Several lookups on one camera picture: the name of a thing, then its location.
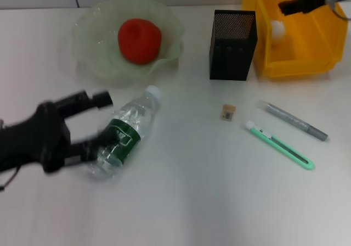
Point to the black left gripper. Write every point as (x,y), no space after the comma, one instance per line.
(41,141)

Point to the white paper ball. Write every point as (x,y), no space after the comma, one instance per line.
(278,29)

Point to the clear water bottle green label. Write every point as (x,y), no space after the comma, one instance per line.
(131,119)

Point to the red-orange fruit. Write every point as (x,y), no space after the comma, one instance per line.
(140,42)

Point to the small tan barcode block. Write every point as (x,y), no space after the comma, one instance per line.
(229,112)

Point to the mint green utility knife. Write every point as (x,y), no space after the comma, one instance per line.
(282,147)

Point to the pale green glass fruit plate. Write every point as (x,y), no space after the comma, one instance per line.
(96,51)

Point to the black mesh pen holder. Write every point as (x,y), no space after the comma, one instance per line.
(230,59)

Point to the grey marker pen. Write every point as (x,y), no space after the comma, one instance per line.
(293,120)

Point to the yellow plastic storage bin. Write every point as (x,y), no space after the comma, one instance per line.
(307,42)

